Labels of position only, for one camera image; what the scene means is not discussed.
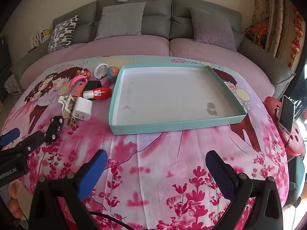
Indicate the red bottle white cap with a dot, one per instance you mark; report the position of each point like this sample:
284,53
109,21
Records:
100,93

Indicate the black toy car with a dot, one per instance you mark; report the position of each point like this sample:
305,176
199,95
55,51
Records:
54,129

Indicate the brown toy dog figure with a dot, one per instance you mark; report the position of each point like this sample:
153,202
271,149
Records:
84,72

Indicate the black wall charger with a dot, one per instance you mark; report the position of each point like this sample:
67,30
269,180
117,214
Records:
93,85

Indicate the orange patterned cloth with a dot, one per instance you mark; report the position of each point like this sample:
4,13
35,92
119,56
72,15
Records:
257,32

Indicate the yellow printed book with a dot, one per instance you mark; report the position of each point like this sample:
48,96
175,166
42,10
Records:
46,34

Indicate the blue orange plastic box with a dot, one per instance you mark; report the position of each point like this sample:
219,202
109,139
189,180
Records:
112,73

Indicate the pink wrist watch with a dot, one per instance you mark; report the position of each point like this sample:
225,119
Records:
76,79

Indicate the pink sofa cover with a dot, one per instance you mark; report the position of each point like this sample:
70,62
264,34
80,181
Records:
134,45

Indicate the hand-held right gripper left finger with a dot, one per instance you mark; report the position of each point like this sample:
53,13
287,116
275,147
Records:
94,175

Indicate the person's left hand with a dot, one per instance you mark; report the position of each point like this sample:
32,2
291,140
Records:
14,189

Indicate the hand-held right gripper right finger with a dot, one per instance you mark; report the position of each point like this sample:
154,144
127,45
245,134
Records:
219,177

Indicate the white lace covered box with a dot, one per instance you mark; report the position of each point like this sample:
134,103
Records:
13,85

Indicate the cream hair claw clip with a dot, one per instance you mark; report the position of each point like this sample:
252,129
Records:
66,106

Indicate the patterned hair clip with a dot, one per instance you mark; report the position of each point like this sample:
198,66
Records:
73,122

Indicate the black white patterned pillow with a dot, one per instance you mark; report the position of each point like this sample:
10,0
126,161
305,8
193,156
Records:
62,34

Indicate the smartphone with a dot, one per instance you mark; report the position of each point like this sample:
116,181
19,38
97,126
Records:
286,111

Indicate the purple grey pillow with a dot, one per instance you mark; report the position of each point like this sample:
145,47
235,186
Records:
211,28

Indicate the white wrist watch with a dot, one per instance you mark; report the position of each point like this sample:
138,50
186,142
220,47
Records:
96,71

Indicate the dark cabinet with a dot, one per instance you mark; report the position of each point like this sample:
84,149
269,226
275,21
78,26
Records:
4,71

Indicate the teal cardboard tray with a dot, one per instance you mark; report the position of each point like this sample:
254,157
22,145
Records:
168,95

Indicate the orange plastic tool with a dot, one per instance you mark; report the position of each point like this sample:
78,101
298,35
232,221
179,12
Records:
78,91

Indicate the beige patterned curtain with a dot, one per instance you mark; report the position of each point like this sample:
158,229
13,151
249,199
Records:
271,12

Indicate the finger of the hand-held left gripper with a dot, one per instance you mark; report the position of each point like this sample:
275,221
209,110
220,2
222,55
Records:
32,140
9,136

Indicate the grey sofa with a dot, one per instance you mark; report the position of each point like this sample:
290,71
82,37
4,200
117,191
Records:
157,25

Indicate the printed blanket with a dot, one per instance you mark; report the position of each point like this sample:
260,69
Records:
156,172

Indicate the red round stool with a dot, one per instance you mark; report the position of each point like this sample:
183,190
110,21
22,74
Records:
271,103

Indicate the white photo frame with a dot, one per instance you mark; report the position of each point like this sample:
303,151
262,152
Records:
35,40

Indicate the white wall charger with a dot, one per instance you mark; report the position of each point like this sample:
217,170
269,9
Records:
82,107

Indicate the teal stool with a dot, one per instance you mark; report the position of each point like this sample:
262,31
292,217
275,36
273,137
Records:
297,177

